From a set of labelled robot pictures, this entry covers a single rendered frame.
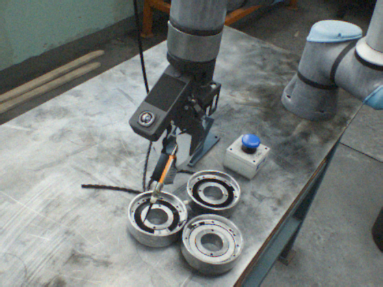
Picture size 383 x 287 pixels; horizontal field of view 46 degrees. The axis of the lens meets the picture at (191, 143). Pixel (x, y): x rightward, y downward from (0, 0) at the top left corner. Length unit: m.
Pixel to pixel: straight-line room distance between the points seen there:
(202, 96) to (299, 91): 0.54
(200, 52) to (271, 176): 0.44
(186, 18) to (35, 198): 0.46
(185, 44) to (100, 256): 0.38
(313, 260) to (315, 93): 0.94
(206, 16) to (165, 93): 0.13
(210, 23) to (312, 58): 0.57
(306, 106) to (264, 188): 0.31
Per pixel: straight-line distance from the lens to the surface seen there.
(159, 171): 0.74
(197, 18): 0.59
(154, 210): 0.82
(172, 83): 0.64
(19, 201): 0.88
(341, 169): 2.42
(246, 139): 0.93
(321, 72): 1.14
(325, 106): 1.19
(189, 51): 0.61
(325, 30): 1.11
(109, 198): 0.87
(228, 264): 0.75
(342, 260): 1.99
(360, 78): 1.06
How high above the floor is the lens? 1.43
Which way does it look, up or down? 39 degrees down
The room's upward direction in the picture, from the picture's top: 10 degrees clockwise
